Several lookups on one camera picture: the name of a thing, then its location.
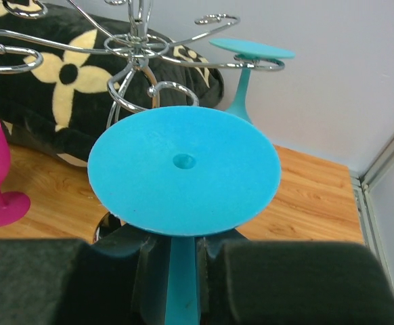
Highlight black floral plush pillow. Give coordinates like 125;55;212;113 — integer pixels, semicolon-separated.
0;1;224;167

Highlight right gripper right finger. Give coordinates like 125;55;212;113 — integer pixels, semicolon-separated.
196;230;394;324

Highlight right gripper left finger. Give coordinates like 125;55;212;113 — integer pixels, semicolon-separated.
0;225;170;324

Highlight blue plastic goblet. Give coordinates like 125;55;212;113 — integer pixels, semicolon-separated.
87;106;282;324
210;38;295;123

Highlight right aluminium frame post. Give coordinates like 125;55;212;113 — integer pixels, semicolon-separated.
349;135;394;282

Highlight chrome wine glass rack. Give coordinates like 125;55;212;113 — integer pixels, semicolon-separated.
0;0;286;244

